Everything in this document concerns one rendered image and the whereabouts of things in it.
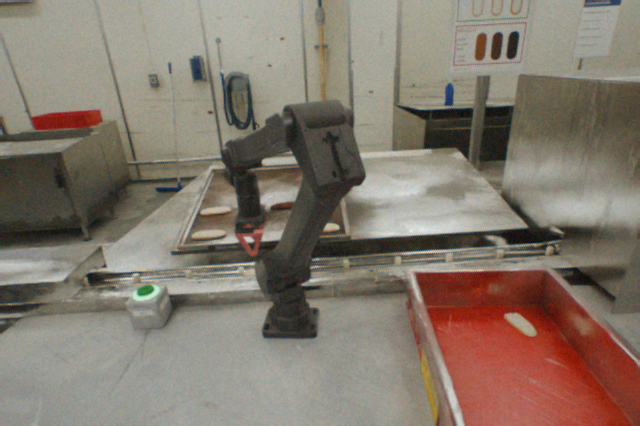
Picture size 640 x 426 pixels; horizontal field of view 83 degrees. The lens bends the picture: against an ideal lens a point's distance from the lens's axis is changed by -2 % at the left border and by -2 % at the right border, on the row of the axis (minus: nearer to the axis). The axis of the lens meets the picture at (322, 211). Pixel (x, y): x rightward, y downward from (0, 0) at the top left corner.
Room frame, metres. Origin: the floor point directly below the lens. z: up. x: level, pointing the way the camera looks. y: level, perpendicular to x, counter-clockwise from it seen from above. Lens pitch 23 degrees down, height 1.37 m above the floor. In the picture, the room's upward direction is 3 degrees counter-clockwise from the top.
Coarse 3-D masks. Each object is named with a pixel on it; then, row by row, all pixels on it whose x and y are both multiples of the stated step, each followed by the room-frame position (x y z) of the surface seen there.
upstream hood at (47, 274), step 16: (0, 256) 0.88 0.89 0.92; (16, 256) 0.87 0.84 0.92; (32, 256) 0.87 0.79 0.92; (48, 256) 0.86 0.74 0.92; (64, 256) 0.86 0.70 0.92; (80, 256) 0.85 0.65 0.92; (96, 256) 0.89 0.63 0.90; (0, 272) 0.79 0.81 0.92; (16, 272) 0.79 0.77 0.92; (32, 272) 0.78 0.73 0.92; (48, 272) 0.78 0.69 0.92; (64, 272) 0.77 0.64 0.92; (80, 272) 0.81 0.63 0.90; (0, 288) 0.73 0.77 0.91; (16, 288) 0.73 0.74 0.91; (32, 288) 0.74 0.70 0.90; (48, 288) 0.74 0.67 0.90; (64, 288) 0.74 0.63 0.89; (80, 288) 0.79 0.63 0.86
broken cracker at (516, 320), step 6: (504, 318) 0.63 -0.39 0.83; (510, 318) 0.62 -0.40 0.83; (516, 318) 0.62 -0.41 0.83; (522, 318) 0.62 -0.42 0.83; (510, 324) 0.61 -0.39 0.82; (516, 324) 0.61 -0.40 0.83; (522, 324) 0.60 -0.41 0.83; (528, 324) 0.60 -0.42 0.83; (522, 330) 0.59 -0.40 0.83; (528, 330) 0.59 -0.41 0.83; (534, 330) 0.59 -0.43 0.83
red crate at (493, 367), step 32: (448, 320) 0.64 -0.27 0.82; (480, 320) 0.63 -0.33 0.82; (544, 320) 0.62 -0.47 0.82; (448, 352) 0.55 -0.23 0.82; (480, 352) 0.54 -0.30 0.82; (512, 352) 0.54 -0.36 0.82; (544, 352) 0.53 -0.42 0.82; (576, 352) 0.53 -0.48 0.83; (480, 384) 0.47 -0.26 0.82; (512, 384) 0.46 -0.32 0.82; (544, 384) 0.46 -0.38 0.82; (576, 384) 0.46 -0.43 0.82; (480, 416) 0.41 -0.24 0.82; (512, 416) 0.40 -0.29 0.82; (544, 416) 0.40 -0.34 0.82; (576, 416) 0.40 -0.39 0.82; (608, 416) 0.39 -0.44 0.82
